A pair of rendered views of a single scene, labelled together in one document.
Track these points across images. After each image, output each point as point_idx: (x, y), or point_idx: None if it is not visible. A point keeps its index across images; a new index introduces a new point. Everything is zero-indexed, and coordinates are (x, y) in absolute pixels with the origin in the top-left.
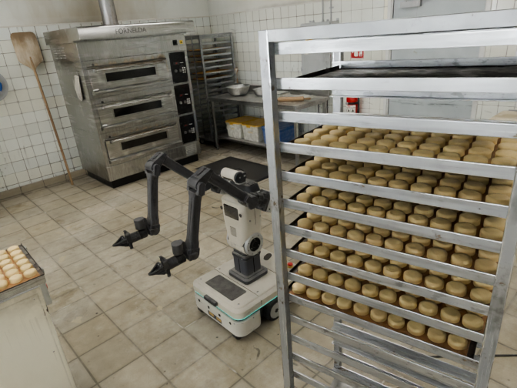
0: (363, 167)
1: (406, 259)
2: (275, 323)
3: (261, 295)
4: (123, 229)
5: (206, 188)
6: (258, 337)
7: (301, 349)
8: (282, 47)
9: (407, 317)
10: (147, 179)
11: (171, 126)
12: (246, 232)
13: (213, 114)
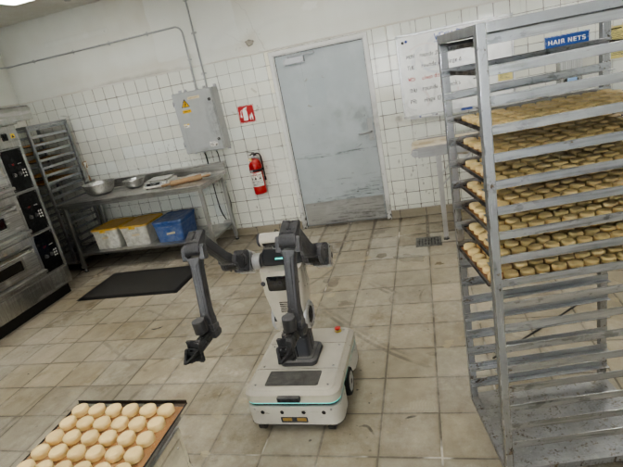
0: (537, 138)
1: (611, 192)
2: (355, 396)
3: (339, 366)
4: (40, 403)
5: (241, 266)
6: (352, 416)
7: (404, 401)
8: (491, 37)
9: (615, 245)
10: (191, 268)
11: (29, 251)
12: (304, 299)
13: (70, 226)
